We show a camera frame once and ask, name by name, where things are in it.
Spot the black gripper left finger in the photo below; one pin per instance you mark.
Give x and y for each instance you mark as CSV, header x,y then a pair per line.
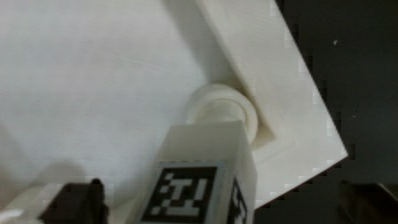
x,y
77,206

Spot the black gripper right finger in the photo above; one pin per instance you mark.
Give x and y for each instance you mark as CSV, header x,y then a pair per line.
x,y
368,202

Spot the white table leg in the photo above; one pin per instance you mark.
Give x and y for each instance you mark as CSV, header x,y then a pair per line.
x,y
201,189

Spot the white square tabletop tray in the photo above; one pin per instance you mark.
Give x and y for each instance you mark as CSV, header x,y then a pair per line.
x,y
116,65

